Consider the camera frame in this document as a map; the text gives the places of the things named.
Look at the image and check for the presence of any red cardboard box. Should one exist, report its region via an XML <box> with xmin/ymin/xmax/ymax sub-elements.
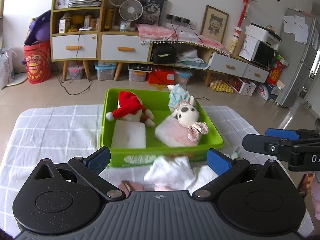
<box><xmin>147</xmin><ymin>66</ymin><xmax>175</xmax><ymax>85</ymax></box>

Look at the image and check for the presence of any silver refrigerator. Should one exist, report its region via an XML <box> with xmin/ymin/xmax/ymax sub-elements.
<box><xmin>276</xmin><ymin>9</ymin><xmax>319</xmax><ymax>108</ymax></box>

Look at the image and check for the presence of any purple plush toy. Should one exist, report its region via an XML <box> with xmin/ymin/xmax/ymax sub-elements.
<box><xmin>24</xmin><ymin>10</ymin><xmax>51</xmax><ymax>46</ymax></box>

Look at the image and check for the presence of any white checked tablecloth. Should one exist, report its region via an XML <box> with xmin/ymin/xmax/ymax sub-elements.
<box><xmin>1</xmin><ymin>105</ymin><xmax>268</xmax><ymax>237</ymax></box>

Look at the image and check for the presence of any pink table runner cloth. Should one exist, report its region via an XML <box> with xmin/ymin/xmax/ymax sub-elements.
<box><xmin>136</xmin><ymin>24</ymin><xmax>230</xmax><ymax>56</ymax></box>

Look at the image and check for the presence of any low wooden tv console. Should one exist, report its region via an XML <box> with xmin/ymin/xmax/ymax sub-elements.
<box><xmin>151</xmin><ymin>41</ymin><xmax>271</xmax><ymax>88</ymax></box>

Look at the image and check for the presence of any framed cat picture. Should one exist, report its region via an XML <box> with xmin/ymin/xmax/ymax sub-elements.
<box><xmin>138</xmin><ymin>0</ymin><xmax>168</xmax><ymax>25</ymax></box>

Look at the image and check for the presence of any black bag on shelf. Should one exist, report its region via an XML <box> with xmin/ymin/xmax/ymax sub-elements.
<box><xmin>151</xmin><ymin>43</ymin><xmax>176</xmax><ymax>64</ymax></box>

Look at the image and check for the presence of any wooden cabinet with drawers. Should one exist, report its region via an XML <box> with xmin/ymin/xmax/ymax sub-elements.
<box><xmin>50</xmin><ymin>0</ymin><xmax>152</xmax><ymax>81</ymax></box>

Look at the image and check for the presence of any red santa hat plush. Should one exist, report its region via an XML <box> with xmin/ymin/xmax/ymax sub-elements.
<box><xmin>105</xmin><ymin>91</ymin><xmax>155</xmax><ymax>127</ymax></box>

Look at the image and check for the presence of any white desk fan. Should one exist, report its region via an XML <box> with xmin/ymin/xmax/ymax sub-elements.
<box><xmin>119</xmin><ymin>0</ymin><xmax>143</xmax><ymax>32</ymax></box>

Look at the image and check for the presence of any pink fluffy towel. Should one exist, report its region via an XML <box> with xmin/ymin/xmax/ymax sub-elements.
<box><xmin>117</xmin><ymin>180</ymin><xmax>169</xmax><ymax>197</ymax></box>

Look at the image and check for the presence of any pink white sponge block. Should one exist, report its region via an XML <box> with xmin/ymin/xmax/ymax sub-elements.
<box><xmin>154</xmin><ymin>116</ymin><xmax>201</xmax><ymax>147</ymax></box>

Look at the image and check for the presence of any yellow egg tray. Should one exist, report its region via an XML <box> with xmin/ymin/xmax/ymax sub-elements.
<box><xmin>209</xmin><ymin>80</ymin><xmax>234</xmax><ymax>93</ymax></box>

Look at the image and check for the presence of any white cloth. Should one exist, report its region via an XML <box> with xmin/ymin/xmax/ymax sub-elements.
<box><xmin>144</xmin><ymin>155</ymin><xmax>218</xmax><ymax>194</ymax></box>

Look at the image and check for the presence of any white paper shopping bag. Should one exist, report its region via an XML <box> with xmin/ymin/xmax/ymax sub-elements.
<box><xmin>0</xmin><ymin>47</ymin><xmax>15</xmax><ymax>89</ymax></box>

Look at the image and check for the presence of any green plastic storage bin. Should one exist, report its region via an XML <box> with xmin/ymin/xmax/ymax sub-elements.
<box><xmin>99</xmin><ymin>88</ymin><xmax>224</xmax><ymax>167</ymax></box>

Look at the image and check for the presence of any red printed bucket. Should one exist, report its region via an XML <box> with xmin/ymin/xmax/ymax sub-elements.
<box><xmin>23</xmin><ymin>41</ymin><xmax>51</xmax><ymax>84</ymax></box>

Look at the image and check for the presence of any framed cartoon girl picture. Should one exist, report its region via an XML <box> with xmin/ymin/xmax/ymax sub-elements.
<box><xmin>200</xmin><ymin>5</ymin><xmax>229</xmax><ymax>43</ymax></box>

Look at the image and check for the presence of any white rabbit plush toy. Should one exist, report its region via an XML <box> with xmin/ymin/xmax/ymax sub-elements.
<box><xmin>167</xmin><ymin>84</ymin><xmax>209</xmax><ymax>143</ymax></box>

